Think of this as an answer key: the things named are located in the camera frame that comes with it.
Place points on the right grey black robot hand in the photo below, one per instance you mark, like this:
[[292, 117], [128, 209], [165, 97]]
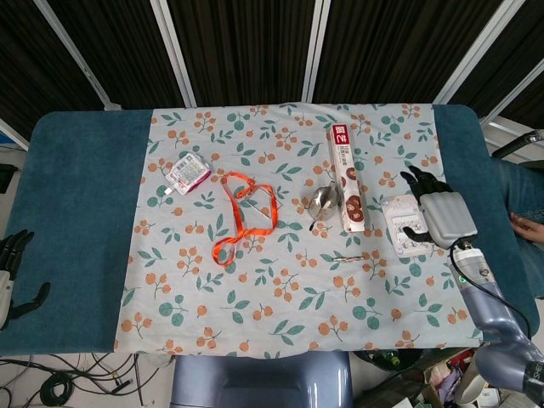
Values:
[[448, 217]]

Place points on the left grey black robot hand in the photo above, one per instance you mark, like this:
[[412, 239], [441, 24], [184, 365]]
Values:
[[5, 293]]

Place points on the shiny silver metal handle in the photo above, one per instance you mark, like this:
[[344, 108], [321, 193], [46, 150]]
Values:
[[348, 258]]

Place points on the bystander bare hand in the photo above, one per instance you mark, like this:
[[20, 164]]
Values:
[[529, 227]]

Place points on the white blister pack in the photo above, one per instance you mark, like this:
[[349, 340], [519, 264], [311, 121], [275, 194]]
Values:
[[397, 217]]

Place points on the bystander leg in jeans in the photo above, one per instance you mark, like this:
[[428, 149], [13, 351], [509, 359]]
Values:
[[523, 187]]

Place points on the long white biscuit box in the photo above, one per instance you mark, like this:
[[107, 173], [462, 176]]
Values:
[[348, 178]]

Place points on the teal velvet table cover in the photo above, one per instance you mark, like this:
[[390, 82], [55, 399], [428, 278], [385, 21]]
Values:
[[76, 191]]

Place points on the stainless steel cup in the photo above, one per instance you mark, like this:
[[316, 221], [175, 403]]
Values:
[[321, 202]]

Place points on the purple plastic bag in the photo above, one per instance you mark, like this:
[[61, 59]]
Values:
[[446, 382]]

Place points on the brown cardboard box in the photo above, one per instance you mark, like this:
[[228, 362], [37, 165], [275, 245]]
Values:
[[433, 397]]

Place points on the clear badge card holder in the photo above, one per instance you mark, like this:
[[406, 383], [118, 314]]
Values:
[[260, 203]]

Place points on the floral print tablecloth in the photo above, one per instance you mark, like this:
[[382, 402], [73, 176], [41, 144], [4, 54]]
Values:
[[276, 297]]

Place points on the pink white drink pouch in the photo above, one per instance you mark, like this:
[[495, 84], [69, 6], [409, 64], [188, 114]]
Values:
[[189, 172]]

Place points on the blue-grey robot torso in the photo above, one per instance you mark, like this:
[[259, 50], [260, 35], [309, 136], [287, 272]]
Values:
[[263, 382]]

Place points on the white aluminium frame post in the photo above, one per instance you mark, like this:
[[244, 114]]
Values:
[[514, 89], [172, 51], [13, 134], [76, 55], [314, 51], [476, 51]]

